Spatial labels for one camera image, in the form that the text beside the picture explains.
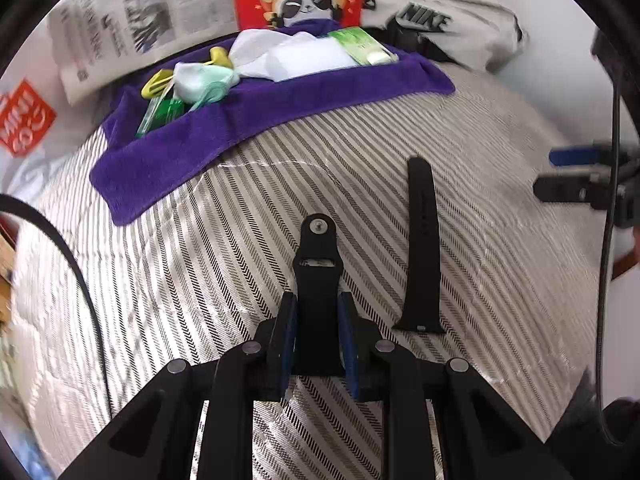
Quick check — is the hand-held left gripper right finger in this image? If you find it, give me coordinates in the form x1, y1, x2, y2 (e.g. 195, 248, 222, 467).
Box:
336, 290, 571, 480

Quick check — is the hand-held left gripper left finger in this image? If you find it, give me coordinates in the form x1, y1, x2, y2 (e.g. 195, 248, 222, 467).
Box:
60, 290, 299, 480

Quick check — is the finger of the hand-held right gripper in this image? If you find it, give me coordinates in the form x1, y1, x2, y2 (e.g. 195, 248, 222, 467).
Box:
532, 172, 608, 210
549, 145, 608, 168

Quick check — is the short black watch strap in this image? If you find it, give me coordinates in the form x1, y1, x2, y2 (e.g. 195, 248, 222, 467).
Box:
290, 212, 347, 376

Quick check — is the long black watch strap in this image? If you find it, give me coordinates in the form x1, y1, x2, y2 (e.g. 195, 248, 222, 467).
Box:
391, 156, 446, 335

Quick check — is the green tissue pack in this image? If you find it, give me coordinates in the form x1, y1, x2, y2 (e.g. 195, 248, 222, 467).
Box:
327, 27, 400, 67

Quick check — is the striped bed blanket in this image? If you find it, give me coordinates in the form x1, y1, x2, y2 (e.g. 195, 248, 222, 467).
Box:
10, 67, 616, 480

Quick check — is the beige waist bag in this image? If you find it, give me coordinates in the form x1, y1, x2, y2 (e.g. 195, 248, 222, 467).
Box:
360, 0, 530, 72

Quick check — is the purple towel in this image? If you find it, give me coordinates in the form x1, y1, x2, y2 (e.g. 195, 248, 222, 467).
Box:
90, 20, 456, 227

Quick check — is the green flat packet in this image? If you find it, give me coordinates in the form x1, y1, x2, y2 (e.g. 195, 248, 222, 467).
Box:
136, 96, 187, 139

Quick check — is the pale green crumpled cloth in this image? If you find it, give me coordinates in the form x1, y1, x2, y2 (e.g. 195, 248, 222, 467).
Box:
172, 61, 241, 111

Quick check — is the white sponge block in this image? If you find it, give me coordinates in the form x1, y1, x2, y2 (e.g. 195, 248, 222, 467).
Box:
270, 35, 357, 82

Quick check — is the white plastic-wrapped cloth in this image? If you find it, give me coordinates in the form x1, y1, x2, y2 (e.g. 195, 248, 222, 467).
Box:
229, 29, 313, 80

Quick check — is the wooden furniture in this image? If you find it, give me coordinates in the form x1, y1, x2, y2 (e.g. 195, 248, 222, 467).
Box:
0, 212, 16, 321

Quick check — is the white plastic bag orange label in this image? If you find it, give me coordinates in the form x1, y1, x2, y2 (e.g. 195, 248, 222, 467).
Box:
0, 77, 108, 201

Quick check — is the newspaper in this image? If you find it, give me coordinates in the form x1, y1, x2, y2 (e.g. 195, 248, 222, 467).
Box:
47, 0, 240, 107

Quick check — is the black cable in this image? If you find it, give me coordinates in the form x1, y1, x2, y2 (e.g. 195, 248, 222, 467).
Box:
0, 192, 113, 416
594, 72, 626, 443

